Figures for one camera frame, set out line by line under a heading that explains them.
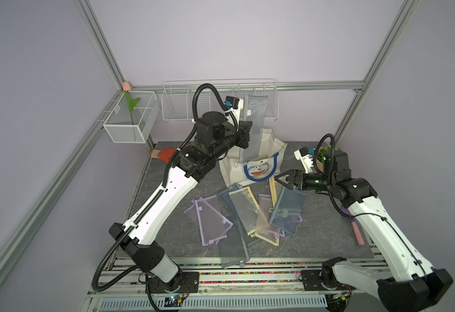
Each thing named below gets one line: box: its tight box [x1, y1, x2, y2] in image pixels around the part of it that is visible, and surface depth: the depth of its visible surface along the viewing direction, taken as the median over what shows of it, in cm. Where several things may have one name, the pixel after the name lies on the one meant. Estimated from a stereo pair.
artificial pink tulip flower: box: [122, 81, 142, 126], surface depth 92 cm
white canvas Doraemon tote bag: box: [218, 128, 288, 187], surface depth 96 cm
